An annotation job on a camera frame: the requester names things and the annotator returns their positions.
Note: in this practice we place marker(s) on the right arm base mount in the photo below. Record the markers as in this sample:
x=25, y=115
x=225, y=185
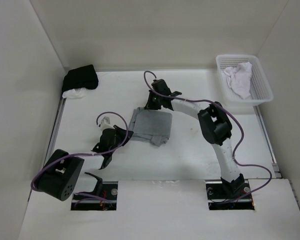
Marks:
x=219, y=200

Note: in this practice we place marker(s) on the grey tank top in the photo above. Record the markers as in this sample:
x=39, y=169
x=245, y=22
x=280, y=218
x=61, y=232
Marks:
x=150, y=126

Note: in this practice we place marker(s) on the white plastic basket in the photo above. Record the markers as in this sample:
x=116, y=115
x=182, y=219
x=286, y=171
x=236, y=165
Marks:
x=259, y=91

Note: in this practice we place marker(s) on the folded black tank top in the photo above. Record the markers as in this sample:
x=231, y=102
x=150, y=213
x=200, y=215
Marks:
x=81, y=77

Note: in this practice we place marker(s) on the white tank top in basket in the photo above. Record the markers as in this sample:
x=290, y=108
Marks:
x=239, y=79

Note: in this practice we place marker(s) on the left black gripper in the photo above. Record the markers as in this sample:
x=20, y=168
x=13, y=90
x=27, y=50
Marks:
x=122, y=133

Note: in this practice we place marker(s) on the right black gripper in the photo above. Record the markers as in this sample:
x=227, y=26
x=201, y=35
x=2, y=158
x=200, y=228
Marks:
x=150, y=105

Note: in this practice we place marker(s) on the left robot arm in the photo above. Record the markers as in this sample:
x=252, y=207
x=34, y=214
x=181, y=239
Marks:
x=60, y=174

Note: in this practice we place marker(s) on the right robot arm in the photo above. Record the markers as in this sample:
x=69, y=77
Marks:
x=215, y=126

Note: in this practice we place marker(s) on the folded white tank top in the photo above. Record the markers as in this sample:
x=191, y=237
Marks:
x=77, y=93

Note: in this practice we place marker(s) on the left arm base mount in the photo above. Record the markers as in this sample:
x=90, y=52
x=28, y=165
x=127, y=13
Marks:
x=102, y=198

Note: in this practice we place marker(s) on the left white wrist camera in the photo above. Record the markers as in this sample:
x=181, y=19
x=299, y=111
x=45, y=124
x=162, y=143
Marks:
x=105, y=124

